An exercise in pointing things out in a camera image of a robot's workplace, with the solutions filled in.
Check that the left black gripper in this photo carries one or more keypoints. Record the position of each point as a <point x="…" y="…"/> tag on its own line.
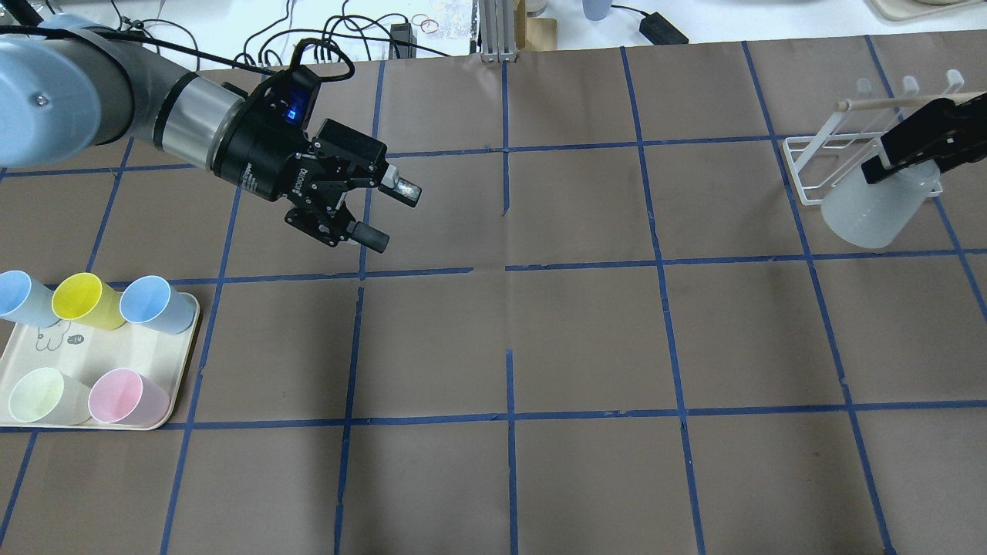
<point x="258" y="158"/>

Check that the blue cup on desk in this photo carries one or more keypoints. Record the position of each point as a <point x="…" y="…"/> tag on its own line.
<point x="596" y="10"/>

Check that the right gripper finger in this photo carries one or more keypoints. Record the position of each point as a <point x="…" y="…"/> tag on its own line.
<point x="943" y="131"/>

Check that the pale green plastic cup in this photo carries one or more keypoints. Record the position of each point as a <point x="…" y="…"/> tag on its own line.
<point x="45" y="396"/>

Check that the black power adapter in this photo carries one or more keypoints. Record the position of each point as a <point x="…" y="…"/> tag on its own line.
<point x="658" y="31"/>

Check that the blue cup beside yellow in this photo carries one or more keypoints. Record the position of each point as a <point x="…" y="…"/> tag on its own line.
<point x="153" y="303"/>

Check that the beige tray with toys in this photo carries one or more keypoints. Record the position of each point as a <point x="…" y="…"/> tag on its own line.
<point x="902" y="11"/>

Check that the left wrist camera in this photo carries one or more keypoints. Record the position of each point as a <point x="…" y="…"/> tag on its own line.
<point x="291" y="95"/>

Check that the white wire cup rack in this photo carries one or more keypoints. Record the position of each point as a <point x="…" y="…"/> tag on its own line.
<point x="850" y="135"/>

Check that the wooden mug tree stand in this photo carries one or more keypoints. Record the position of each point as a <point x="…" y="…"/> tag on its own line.
<point x="532" y="31"/>

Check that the light blue cup tray corner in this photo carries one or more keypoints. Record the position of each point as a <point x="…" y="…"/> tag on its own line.
<point x="27" y="301"/>

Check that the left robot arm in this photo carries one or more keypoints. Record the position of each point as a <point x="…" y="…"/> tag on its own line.
<point x="69" y="84"/>

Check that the pink plastic cup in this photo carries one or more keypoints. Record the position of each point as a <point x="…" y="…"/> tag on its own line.
<point x="123" y="397"/>

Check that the yellow plastic cup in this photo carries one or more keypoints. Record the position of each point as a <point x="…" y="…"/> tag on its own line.
<point x="85" y="299"/>

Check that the grey plastic cup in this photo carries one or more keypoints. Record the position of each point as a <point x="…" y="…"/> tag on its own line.
<point x="871" y="215"/>

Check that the beige plastic tray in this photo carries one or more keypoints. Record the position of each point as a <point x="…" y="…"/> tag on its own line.
<point x="86" y="353"/>

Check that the aluminium frame post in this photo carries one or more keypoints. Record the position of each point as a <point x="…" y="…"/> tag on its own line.
<point x="496" y="36"/>

